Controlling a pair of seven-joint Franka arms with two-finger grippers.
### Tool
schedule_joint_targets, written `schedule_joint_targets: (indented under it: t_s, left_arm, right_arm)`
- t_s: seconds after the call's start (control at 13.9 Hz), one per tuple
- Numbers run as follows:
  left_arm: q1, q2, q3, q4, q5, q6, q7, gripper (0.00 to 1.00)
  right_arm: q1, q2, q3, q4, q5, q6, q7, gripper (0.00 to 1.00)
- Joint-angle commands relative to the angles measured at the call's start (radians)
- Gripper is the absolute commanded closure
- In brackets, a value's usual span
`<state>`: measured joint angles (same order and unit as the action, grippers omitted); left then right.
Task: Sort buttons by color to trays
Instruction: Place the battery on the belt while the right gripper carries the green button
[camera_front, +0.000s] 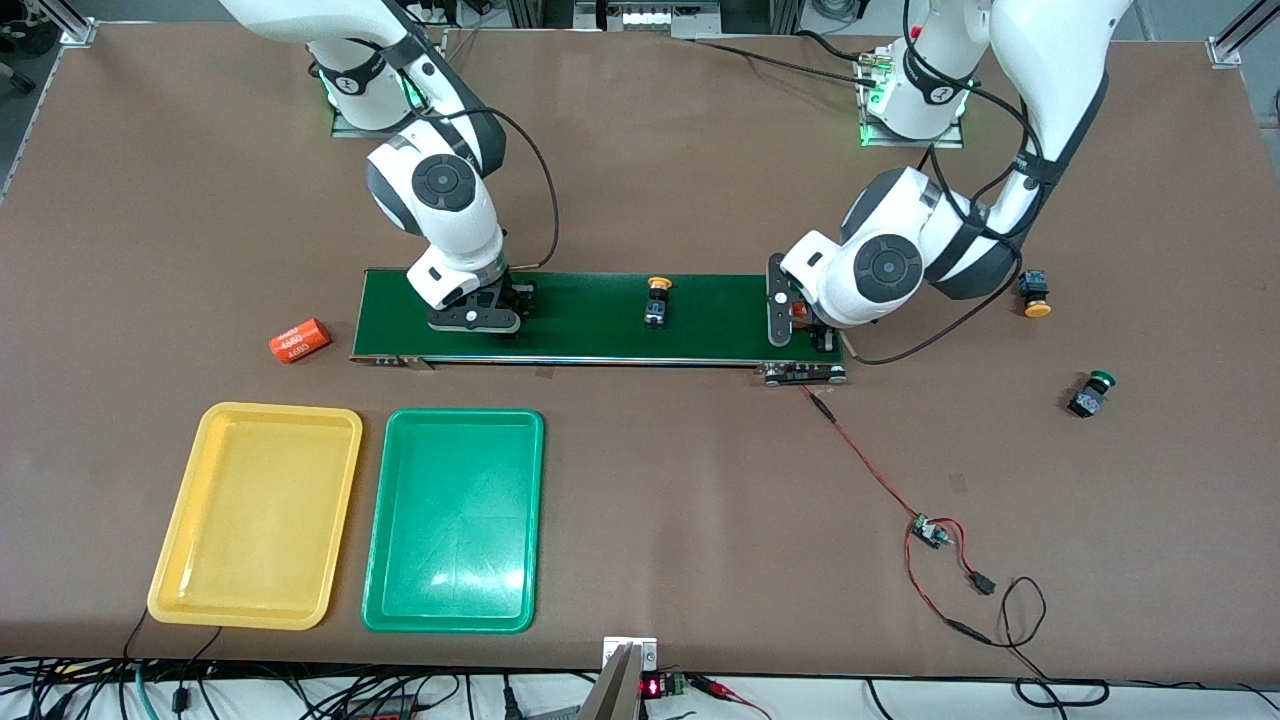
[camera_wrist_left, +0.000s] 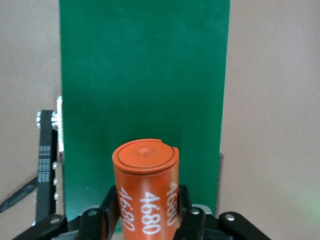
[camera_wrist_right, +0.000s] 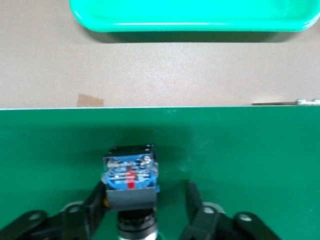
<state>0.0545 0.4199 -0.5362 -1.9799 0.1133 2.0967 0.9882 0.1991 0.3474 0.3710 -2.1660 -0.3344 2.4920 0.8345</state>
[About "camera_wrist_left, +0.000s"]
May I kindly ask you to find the orange cylinder marked 4680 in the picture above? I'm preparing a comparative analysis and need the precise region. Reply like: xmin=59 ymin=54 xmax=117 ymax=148
xmin=111 ymin=139 xmax=181 ymax=240

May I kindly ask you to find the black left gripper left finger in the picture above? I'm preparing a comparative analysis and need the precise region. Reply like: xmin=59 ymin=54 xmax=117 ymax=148
xmin=14 ymin=184 xmax=119 ymax=240

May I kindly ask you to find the green belt conveyor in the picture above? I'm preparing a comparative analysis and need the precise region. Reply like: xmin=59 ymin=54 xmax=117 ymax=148
xmin=34 ymin=0 xmax=231 ymax=227

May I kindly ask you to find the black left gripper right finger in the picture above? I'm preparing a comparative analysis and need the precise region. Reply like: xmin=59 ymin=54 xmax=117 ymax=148
xmin=173 ymin=184 xmax=272 ymax=240

